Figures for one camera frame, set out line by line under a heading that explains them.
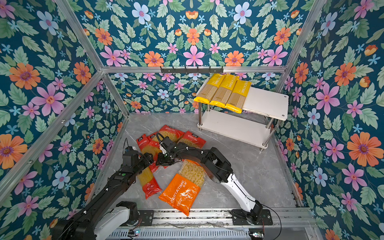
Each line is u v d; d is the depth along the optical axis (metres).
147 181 0.84
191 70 0.93
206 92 0.82
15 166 0.51
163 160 0.82
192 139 0.98
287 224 0.75
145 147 0.98
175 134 1.02
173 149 0.75
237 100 0.77
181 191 0.79
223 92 0.81
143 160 0.77
